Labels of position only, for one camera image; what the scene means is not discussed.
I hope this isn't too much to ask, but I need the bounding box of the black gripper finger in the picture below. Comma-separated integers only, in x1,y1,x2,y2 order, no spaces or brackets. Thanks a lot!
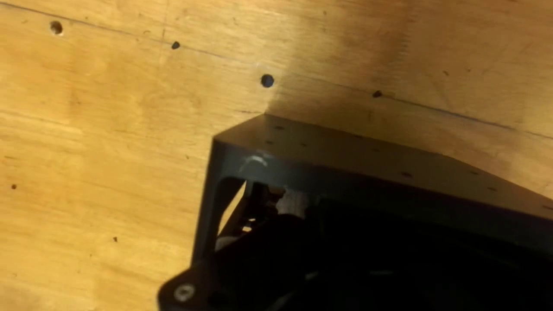
157,213,349,311

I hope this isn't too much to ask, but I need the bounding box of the white terry towel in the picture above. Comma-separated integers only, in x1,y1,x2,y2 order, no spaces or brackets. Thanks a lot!
275,189,311,220

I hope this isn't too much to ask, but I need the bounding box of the black perforated box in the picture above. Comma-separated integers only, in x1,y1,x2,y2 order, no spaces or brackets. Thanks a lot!
192,113,553,311

